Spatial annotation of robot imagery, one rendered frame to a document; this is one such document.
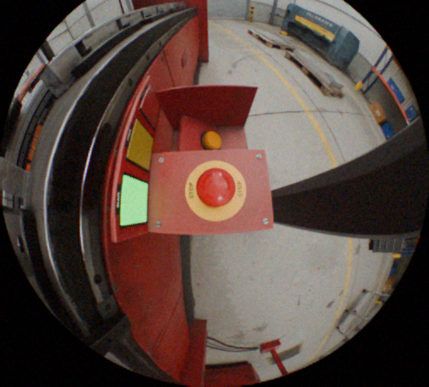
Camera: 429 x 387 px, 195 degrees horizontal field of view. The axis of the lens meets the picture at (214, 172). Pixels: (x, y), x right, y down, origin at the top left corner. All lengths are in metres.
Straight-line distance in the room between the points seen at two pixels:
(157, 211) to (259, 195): 0.12
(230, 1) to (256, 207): 7.67
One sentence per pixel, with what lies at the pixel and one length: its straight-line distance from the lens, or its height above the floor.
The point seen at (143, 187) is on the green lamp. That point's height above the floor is 0.80.
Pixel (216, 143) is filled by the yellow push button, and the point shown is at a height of 0.72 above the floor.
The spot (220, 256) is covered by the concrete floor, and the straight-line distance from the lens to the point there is 1.00.
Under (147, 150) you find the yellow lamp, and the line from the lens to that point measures 0.16.
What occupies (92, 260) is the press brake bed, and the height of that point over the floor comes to 0.80.
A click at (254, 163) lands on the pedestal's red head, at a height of 0.78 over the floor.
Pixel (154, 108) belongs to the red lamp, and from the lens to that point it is 0.19.
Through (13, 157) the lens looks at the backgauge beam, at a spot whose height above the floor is 0.94.
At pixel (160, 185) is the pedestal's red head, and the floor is 0.78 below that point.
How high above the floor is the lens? 0.93
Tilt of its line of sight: 75 degrees down
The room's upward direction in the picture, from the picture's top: straight up
